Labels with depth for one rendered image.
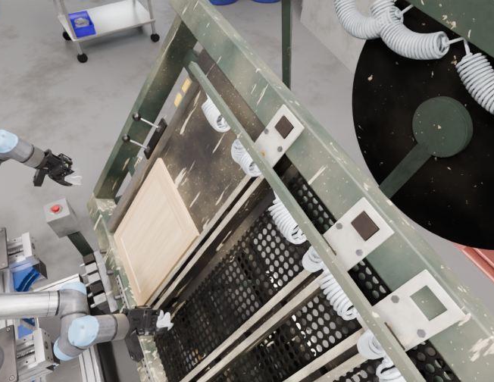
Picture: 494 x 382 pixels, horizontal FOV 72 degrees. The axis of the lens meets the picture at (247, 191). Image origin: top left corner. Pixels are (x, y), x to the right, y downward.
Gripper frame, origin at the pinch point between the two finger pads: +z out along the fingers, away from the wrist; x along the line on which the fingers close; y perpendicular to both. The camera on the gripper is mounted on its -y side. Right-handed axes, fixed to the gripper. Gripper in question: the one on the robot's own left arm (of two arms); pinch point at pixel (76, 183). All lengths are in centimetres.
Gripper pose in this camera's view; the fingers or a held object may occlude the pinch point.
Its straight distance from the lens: 158.3
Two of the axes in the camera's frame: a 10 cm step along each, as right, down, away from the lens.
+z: 3.8, 3.7, 8.5
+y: 8.3, -5.4, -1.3
